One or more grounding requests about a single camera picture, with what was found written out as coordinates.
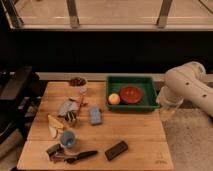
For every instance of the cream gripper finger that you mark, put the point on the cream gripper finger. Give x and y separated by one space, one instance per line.
166 114

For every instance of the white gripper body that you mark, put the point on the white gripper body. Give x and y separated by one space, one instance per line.
168 100

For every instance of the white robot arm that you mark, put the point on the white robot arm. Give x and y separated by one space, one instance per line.
184 83

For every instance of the white cup of brown items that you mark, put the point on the white cup of brown items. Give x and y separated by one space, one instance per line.
79 83

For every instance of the blue plastic cup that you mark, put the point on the blue plastic cup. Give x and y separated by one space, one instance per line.
68 139

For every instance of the green plastic bin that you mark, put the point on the green plastic bin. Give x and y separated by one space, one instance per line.
144 83

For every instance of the yellow red apple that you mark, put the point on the yellow red apple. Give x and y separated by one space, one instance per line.
114 99

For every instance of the black rectangular block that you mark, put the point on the black rectangular block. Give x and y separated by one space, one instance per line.
116 150

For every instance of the blue grey sponge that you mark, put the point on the blue grey sponge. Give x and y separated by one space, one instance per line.
95 116

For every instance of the striped brown small object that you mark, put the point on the striped brown small object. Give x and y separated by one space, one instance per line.
71 118

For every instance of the grey crumpled cloth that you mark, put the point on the grey crumpled cloth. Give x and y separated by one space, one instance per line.
67 106

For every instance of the yellow banana peel toy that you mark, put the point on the yellow banana peel toy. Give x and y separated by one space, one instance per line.
55 126

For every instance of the dark small box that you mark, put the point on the dark small box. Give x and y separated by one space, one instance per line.
54 149

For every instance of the black chair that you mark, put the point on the black chair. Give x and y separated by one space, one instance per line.
17 92

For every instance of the orange handled tool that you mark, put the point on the orange handled tool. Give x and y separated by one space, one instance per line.
80 103

